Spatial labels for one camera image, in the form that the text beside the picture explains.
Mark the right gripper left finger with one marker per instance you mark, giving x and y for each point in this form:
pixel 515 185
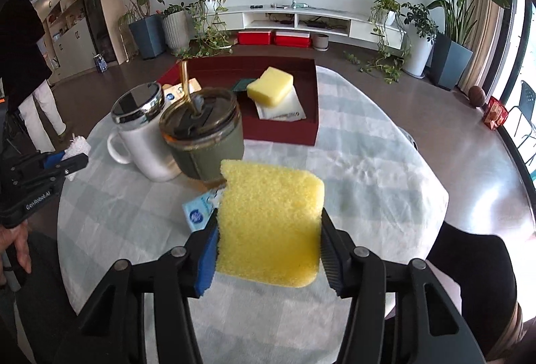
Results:
pixel 110 327

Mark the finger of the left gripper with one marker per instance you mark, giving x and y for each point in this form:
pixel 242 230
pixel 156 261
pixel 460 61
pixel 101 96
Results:
pixel 32 164
pixel 66 167

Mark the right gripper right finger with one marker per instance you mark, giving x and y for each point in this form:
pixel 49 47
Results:
pixel 399 313

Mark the yellow sponge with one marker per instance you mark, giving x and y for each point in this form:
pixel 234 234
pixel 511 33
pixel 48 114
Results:
pixel 269 220

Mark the yellow sponge block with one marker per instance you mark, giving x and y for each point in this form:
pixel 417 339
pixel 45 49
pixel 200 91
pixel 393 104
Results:
pixel 271 87

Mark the operator left hand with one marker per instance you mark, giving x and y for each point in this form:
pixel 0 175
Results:
pixel 18 237

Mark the seated person black trousers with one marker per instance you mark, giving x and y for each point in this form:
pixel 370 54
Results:
pixel 482 267

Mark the white mug chrome lid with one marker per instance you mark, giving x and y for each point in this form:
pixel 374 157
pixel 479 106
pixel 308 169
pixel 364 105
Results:
pixel 136 138

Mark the yellow tissue pack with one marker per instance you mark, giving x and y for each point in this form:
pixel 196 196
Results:
pixel 174 93

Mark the blue tissue pack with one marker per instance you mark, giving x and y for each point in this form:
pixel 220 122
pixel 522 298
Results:
pixel 199 210

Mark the green sleeved glass tumbler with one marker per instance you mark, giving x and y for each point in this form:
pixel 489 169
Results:
pixel 202 129

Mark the plant in ribbed white pot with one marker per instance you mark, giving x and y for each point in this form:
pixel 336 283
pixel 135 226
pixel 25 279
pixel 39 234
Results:
pixel 175 27

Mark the dark green sachet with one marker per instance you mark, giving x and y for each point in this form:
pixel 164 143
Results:
pixel 241 85

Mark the trailing plant left console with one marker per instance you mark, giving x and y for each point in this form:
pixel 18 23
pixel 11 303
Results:
pixel 210 32

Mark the red gift bag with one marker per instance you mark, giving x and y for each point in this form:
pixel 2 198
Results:
pixel 495 114

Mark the red storage box left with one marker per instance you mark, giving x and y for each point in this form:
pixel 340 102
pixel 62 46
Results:
pixel 254 37

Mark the red storage box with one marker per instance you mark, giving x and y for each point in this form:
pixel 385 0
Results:
pixel 292 39
pixel 254 37

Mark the balcony chair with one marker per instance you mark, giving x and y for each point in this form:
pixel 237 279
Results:
pixel 521 121

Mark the brown ball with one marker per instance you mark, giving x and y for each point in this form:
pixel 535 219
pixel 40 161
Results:
pixel 477 96

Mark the white glove packet red text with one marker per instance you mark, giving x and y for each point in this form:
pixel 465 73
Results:
pixel 288 110

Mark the red storage box right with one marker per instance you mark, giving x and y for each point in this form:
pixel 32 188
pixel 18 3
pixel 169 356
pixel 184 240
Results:
pixel 292 39

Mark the trailing plant on console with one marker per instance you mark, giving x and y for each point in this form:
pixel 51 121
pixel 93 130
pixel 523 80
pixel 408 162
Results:
pixel 393 48

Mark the tall plant blue pot right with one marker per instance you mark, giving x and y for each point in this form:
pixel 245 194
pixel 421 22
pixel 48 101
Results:
pixel 451 54

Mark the small round grey bin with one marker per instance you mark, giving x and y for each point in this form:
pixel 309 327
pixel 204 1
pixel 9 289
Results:
pixel 320 42

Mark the beige curtain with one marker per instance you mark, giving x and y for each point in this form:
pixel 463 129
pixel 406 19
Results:
pixel 482 42

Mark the plant in white pot right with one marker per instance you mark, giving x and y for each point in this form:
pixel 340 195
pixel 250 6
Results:
pixel 420 38

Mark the white tv console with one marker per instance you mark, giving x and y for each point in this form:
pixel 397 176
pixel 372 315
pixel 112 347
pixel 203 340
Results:
pixel 342 27

